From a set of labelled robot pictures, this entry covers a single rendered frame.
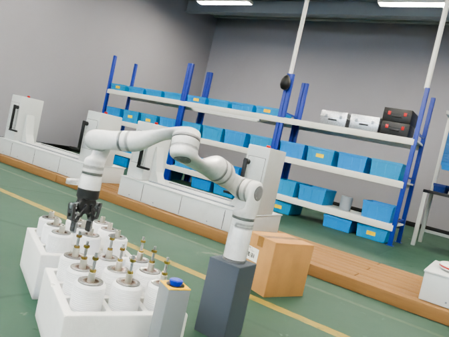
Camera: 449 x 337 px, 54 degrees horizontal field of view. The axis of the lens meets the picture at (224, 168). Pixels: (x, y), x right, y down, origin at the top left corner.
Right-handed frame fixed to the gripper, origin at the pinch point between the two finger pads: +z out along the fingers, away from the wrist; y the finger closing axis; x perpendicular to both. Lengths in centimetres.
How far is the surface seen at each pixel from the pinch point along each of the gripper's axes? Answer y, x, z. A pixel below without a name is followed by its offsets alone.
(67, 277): -11.0, -9.1, 12.8
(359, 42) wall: 844, 121, -322
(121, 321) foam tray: -9.0, -31.2, 19.3
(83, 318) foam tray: -18.5, -25.2, 18.1
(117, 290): -7.4, -26.3, 11.6
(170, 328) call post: -8, -47, 15
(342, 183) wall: 841, 88, -16
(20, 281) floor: 13, 39, 35
